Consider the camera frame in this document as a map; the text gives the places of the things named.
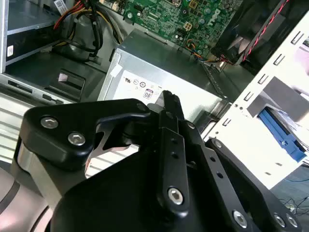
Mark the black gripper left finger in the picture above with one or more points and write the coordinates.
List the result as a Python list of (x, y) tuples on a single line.
[(60, 113)]

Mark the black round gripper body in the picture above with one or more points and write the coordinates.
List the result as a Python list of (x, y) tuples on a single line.
[(108, 205)]

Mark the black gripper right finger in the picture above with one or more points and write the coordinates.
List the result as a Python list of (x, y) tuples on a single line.
[(228, 195)]

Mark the hard disk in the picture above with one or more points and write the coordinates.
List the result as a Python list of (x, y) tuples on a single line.
[(277, 135)]

